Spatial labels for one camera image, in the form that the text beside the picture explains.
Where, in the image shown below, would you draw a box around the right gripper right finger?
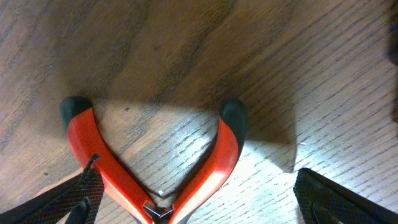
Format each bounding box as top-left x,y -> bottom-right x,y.
294,168 -> 397,224

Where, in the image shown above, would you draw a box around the red handled cutting pliers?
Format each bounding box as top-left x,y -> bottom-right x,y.
58,95 -> 249,224

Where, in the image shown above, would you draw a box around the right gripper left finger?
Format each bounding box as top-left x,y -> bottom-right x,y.
1,154 -> 104,223

